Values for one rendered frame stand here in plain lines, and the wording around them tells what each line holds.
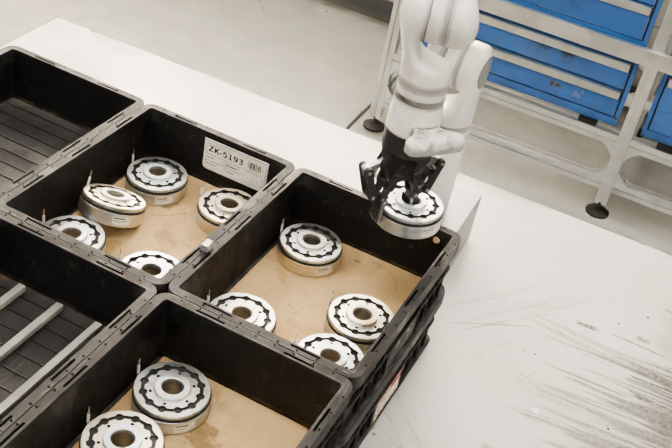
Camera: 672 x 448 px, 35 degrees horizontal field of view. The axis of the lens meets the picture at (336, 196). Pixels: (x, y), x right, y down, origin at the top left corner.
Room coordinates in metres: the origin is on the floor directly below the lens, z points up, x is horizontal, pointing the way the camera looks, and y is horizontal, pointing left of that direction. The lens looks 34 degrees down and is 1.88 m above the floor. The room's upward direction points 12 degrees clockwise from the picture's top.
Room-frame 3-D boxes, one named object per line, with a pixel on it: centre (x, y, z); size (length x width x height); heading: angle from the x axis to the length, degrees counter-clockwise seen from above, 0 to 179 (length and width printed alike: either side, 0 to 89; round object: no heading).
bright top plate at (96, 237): (1.25, 0.38, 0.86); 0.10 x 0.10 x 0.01
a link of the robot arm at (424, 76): (1.30, -0.08, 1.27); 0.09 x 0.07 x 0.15; 86
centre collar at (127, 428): (0.88, 0.20, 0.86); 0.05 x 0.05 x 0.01
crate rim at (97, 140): (1.34, 0.28, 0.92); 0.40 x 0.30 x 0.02; 160
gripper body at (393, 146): (1.30, -0.08, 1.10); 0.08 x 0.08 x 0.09
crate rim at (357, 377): (1.23, 0.00, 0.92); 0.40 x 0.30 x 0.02; 160
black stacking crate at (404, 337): (1.23, 0.00, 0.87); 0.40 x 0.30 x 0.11; 160
